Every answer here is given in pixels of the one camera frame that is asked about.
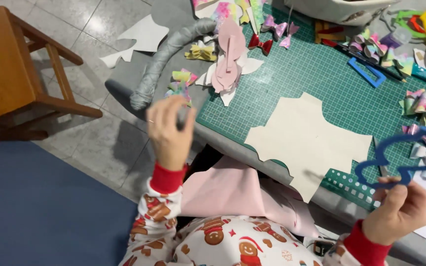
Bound cream faux leather sheet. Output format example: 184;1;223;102
244;92;374;204

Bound rainbow pastel bow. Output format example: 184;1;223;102
164;68;199;108

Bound pink metallic bow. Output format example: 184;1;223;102
260;15;288;40

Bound silver wrapped roll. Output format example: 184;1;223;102
129;17;217;111

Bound person's left hand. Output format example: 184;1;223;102
146;95;197;170

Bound pastel looped bow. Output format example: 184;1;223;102
348;29;388;64

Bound blue rectangular template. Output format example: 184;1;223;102
348;57;387;89

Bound wooden chair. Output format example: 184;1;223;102
0;5;103;141

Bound green template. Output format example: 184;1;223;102
395;9;426;40

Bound yellow bow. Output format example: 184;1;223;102
184;40;217;62

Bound white cut sheet scrap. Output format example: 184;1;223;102
99;14;170;69

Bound white container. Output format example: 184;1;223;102
284;0;399;26

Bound black pencil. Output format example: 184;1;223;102
332;41;408;83

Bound pink faux leather sheet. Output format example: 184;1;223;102
181;155;321;238

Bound blue floor mat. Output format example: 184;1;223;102
0;140;140;266

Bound pile of pink bow cutouts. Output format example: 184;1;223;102
195;18;265;108

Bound small pink bow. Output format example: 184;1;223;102
279;21;301;49

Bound gingerbread print pajama top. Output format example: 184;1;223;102
119;215;347;266

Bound person's right hand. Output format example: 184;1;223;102
362;176;426;247

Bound green cutting mat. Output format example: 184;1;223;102
195;3;426;212

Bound black small device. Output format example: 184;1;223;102
312;239;336;258

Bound pile of silver pastel bows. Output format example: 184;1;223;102
402;124;426;179

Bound rainbow glitter sheet pieces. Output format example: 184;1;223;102
192;0;266;34

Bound red shiny bow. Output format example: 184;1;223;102
248;33;274;57

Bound clear purple bottle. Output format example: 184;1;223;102
379;27;413;50

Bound yellow and red strips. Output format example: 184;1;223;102
314;20;347;47

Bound blue bow-shaped template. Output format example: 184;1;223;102
355;127;426;190

